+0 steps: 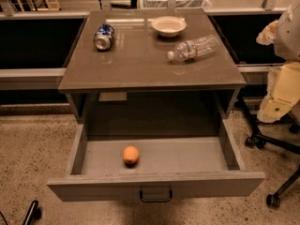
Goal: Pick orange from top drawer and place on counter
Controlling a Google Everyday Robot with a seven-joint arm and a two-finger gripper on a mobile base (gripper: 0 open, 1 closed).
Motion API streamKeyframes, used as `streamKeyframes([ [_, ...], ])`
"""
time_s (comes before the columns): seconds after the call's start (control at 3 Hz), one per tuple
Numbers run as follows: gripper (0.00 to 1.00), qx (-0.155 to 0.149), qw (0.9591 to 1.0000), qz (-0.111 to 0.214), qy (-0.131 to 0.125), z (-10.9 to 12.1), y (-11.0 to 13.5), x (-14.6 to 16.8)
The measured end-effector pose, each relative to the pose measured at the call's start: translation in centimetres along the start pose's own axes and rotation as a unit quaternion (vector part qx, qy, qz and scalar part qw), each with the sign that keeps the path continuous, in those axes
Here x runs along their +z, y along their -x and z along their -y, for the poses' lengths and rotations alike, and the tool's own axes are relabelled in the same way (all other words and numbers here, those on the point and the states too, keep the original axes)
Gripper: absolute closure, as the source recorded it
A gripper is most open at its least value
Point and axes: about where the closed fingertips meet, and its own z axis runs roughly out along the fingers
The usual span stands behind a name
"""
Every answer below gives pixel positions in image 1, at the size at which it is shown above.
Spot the black drawer handle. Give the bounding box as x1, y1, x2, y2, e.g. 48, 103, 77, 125
139, 190, 173, 203

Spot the open grey top drawer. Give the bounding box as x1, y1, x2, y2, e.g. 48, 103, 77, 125
48, 120, 265, 202

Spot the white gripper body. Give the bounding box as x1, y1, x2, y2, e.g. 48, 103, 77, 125
270, 62, 300, 109

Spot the crushed blue soda can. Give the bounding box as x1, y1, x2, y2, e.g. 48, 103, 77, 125
93, 23, 114, 51

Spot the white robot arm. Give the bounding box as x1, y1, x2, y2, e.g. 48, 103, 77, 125
256, 0, 300, 123

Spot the wire mesh basket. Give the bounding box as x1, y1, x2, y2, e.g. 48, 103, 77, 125
137, 0, 211, 9

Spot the white paper bowl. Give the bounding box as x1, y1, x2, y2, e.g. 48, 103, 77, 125
151, 16, 187, 38

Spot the black office chair base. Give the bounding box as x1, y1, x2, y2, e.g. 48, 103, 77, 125
237, 94, 300, 209

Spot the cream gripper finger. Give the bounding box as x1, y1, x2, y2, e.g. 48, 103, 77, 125
256, 21, 278, 46
257, 96, 290, 123

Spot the clear plastic water bottle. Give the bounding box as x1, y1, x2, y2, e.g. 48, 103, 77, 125
167, 35, 219, 62

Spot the black wheeled leg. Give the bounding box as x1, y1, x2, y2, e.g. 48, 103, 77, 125
0, 200, 42, 225

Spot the orange fruit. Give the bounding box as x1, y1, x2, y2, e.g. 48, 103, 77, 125
123, 146, 139, 165

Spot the grey cabinet counter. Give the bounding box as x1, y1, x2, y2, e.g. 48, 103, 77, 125
59, 8, 246, 112

